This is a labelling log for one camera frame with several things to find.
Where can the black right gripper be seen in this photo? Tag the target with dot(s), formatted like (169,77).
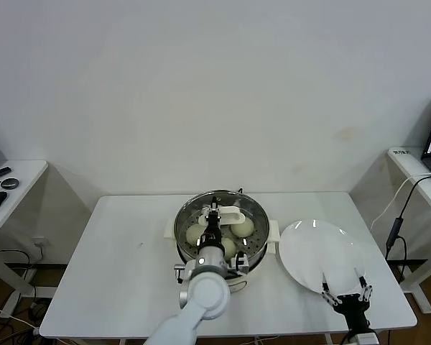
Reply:
(353,309)

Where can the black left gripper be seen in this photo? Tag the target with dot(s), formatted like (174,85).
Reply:
(212,230)

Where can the white steamed baozi bun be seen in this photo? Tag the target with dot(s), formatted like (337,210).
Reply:
(193,234)
(243,229)
(230,247)

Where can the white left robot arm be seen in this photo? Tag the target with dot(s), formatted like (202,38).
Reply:
(204,294)

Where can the steel perforated steamer basket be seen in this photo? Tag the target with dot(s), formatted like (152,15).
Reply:
(259,251)

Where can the white round plate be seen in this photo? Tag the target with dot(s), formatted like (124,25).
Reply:
(309,248)

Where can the white electric cooker base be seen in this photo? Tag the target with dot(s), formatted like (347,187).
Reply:
(274,237)

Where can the white labelled side table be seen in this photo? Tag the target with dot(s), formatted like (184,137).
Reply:
(407,167)

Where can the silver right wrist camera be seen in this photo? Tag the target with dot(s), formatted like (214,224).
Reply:
(368,339)

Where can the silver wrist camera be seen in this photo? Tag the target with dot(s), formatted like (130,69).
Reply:
(240,264)
(368,339)

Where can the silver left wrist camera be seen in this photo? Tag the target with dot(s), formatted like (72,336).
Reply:
(240,264)

